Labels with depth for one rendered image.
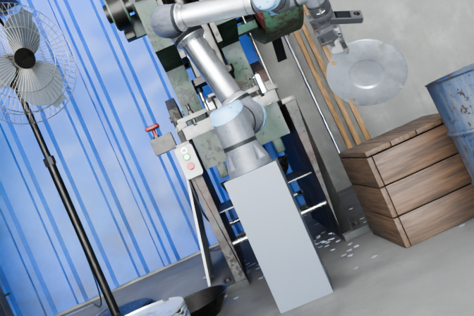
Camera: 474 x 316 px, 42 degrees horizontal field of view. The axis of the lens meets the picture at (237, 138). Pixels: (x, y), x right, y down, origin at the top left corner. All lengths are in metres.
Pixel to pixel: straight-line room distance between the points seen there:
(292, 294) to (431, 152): 0.66
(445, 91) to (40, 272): 3.02
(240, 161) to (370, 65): 0.63
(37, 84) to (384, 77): 1.62
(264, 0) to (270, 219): 0.68
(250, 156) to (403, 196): 0.54
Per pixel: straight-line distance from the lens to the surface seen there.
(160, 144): 2.59
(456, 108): 1.80
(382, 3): 4.24
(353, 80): 2.33
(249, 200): 1.96
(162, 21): 2.08
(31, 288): 4.22
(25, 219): 4.16
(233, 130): 1.98
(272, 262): 1.99
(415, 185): 2.15
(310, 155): 2.57
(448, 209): 2.20
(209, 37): 2.80
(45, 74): 3.08
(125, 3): 2.92
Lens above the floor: 0.55
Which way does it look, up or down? 1 degrees up
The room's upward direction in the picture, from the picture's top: 24 degrees counter-clockwise
